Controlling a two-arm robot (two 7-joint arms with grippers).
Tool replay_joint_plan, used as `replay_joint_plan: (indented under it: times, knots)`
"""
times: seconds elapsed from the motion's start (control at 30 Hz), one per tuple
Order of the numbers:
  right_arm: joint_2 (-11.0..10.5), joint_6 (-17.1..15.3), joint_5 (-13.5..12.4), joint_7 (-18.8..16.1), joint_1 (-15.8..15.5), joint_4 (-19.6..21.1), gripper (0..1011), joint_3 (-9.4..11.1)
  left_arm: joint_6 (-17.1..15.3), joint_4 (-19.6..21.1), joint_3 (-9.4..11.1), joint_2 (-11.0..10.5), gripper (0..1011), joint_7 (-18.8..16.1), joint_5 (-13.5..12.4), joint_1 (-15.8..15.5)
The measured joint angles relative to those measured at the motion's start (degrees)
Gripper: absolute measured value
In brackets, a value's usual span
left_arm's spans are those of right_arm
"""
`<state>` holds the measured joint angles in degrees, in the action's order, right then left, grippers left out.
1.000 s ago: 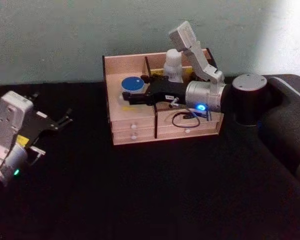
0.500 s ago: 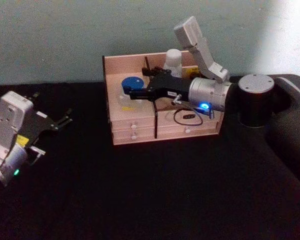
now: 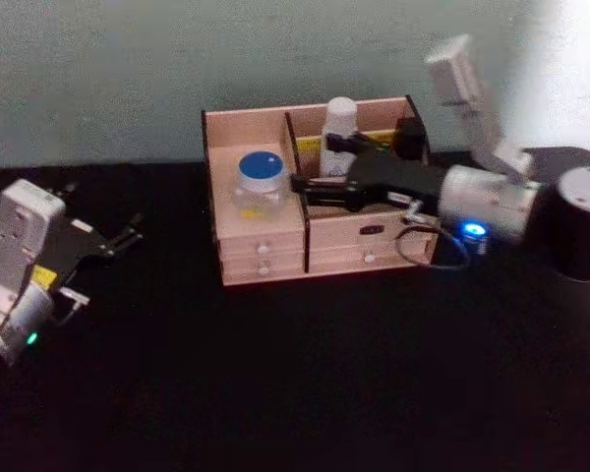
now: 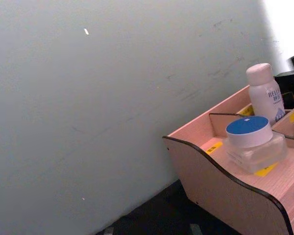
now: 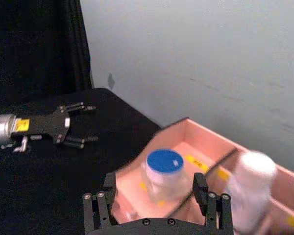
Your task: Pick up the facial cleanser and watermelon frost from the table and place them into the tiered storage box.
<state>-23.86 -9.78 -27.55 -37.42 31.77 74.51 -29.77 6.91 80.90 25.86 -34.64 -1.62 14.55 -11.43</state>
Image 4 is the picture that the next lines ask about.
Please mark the pink wooden desk organizer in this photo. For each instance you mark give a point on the pink wooden desk organizer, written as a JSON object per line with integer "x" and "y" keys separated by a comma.
{"x": 210, "y": 186}

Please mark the black table cloth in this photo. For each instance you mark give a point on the black table cloth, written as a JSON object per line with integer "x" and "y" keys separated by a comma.
{"x": 161, "y": 215}

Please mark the glass jar with blue lid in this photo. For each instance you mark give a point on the glass jar with blue lid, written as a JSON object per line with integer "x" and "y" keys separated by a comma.
{"x": 252, "y": 142}

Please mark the white plastic bottle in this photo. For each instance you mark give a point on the white plastic bottle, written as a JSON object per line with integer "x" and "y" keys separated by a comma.
{"x": 264, "y": 98}

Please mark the black square cap container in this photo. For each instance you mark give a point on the black square cap container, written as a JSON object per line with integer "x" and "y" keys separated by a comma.
{"x": 290, "y": 82}

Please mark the plain pale wall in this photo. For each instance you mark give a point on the plain pale wall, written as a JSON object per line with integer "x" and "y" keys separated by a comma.
{"x": 88, "y": 98}

